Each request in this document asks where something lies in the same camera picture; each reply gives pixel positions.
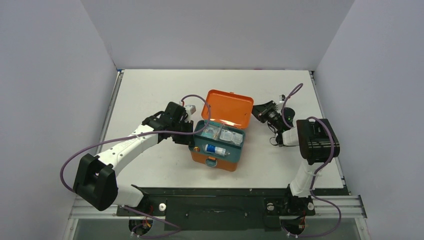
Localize small teal wipe packet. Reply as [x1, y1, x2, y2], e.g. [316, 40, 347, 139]
[201, 125, 222, 140]

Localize orange plastic medicine box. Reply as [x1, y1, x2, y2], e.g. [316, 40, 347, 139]
[189, 89, 254, 172]

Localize teal divided tray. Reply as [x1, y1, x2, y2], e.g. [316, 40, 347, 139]
[188, 120, 246, 164]

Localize white blue tube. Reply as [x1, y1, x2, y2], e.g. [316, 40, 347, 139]
[203, 144, 228, 156]

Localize zip bag of wipes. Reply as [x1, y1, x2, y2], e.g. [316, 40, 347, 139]
[219, 128, 244, 146]

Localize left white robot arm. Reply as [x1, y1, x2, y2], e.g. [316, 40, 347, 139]
[73, 102, 196, 215]

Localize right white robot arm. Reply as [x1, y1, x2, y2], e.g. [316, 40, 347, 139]
[251, 100, 340, 214]

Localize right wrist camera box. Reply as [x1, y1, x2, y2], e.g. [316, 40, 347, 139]
[278, 94, 286, 104]

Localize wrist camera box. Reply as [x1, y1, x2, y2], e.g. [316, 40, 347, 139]
[179, 100, 196, 117]
[278, 94, 286, 104]

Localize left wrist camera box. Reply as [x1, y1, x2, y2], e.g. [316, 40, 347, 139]
[179, 100, 196, 117]

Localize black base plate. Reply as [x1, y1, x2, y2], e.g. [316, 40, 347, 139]
[115, 187, 349, 233]

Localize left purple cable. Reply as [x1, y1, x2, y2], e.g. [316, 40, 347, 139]
[59, 94, 212, 239]

